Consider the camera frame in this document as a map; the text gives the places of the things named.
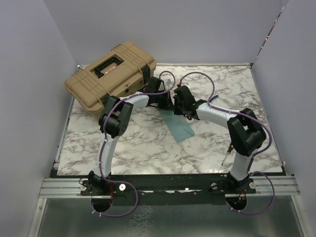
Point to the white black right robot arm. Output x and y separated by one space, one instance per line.
246 132

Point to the aluminium frame rail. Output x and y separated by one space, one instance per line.
58 199

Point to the tan plastic toolbox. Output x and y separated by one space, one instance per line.
123 71

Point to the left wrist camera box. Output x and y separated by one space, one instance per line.
169 83

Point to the light blue envelope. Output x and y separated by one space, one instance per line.
177 125

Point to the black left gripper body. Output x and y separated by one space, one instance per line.
162 99

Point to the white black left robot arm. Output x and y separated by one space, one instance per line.
114 121

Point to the yellow black screwdriver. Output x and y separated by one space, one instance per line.
227 153

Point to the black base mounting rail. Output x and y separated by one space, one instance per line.
184 189

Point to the blue handled cutting pliers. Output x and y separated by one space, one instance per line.
213 98

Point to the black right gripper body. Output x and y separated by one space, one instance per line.
178 107

